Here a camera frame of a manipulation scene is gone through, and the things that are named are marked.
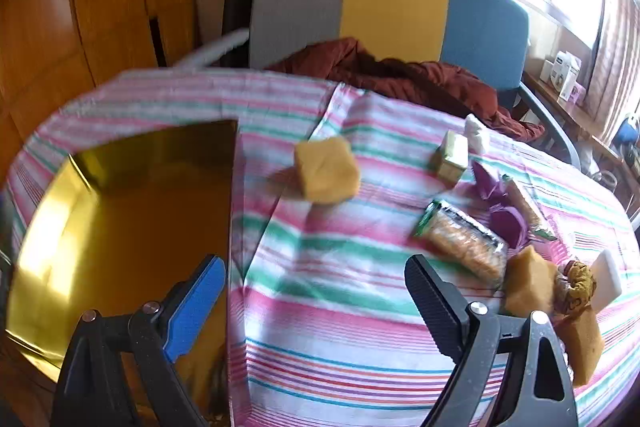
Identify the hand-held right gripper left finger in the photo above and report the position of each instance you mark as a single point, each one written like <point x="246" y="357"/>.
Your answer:
<point x="195" y="307"/>

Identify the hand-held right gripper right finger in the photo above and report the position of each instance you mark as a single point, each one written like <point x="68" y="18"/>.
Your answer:
<point x="432" y="302"/>

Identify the cracker packet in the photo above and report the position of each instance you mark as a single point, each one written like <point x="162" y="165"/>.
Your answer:
<point x="465" y="244"/>

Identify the gold cardboard box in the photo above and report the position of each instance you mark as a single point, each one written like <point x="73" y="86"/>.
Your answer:
<point x="125" y="232"/>

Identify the purple wrapper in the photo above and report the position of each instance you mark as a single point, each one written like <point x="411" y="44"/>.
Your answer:
<point x="502" y="219"/>

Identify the snack bar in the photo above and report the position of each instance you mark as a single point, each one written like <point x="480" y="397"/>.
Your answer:
<point x="530" y="207"/>

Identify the yellow patterned sock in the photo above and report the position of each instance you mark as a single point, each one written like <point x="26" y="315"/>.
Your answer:
<point x="575" y="289"/>

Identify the green and gold packet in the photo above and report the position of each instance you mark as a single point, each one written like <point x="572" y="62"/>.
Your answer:
<point x="450" y="159"/>

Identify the white tissue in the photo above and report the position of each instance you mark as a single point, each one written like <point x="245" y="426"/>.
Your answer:
<point x="477" y="134"/>

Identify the white rectangular block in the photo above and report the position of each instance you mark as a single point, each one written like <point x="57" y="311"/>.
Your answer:
<point x="607" y="279"/>

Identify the striped bed sheet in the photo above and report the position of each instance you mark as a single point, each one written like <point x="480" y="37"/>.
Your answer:
<point x="325" y="307"/>

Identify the red-brown jacket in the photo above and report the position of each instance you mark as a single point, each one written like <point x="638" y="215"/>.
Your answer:
<point x="425" y="82"/>

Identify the wooden desk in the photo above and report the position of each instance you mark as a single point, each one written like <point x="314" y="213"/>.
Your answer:
<point x="575" y="112"/>

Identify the small purple box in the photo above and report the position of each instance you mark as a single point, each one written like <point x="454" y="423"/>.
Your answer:
<point x="580" y="93"/>

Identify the blue round object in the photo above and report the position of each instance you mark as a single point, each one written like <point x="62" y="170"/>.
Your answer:
<point x="627" y="132"/>

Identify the white and blue carton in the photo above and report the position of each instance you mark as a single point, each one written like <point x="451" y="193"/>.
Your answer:
<point x="566" y="74"/>

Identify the grey yellow blue chair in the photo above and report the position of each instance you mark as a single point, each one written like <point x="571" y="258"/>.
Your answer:
<point x="395" y="2"/>

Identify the checked curtain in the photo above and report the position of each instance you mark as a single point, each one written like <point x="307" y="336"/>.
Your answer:
<point x="617" y="57"/>

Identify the wooden wardrobe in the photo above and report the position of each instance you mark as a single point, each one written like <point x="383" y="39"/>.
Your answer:
<point x="50" y="32"/>

